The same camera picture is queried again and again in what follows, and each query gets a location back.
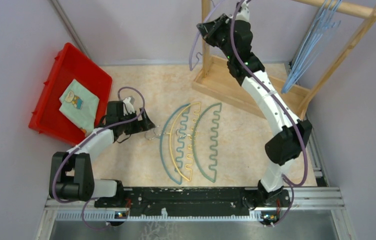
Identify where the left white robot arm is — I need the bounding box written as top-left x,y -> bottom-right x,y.
49,99 -> 156,207

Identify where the green wavy hanger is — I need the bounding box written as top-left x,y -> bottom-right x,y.
191,102 -> 223,183

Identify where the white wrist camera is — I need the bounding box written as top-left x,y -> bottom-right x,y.
122,96 -> 136,116
233,0 -> 250,23

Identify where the light blue wire hanger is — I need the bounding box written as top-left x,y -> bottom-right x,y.
287,0 -> 344,94
281,0 -> 329,94
284,0 -> 340,94
282,0 -> 335,94

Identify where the wooden hanger rack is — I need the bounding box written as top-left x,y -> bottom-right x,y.
192,2 -> 376,133

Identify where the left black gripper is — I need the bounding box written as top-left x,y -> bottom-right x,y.
119,107 -> 155,135

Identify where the purple cable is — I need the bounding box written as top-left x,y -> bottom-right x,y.
229,0 -> 309,227
51,86 -> 146,230

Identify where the purple wavy hanger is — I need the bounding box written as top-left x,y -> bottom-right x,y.
188,0 -> 226,72

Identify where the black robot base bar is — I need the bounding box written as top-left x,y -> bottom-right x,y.
94,187 -> 290,217

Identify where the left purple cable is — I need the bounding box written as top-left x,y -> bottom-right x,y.
51,86 -> 146,230

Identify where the teal blue wavy hanger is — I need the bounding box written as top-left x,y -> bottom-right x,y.
158,103 -> 190,186

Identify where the yellow wavy hanger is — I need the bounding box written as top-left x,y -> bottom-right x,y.
165,101 -> 201,185

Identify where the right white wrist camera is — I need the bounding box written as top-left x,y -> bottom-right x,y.
233,0 -> 250,23

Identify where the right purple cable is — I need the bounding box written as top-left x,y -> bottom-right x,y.
229,0 -> 309,227

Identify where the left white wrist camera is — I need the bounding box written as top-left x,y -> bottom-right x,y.
122,96 -> 136,116

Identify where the red plastic bin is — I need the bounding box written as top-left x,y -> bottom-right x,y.
28,42 -> 113,145

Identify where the light green printed cloth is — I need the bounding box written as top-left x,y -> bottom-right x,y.
59,79 -> 100,136

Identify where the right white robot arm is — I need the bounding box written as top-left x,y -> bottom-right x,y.
196,14 -> 312,206

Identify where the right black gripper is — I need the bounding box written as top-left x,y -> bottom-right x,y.
196,14 -> 234,61

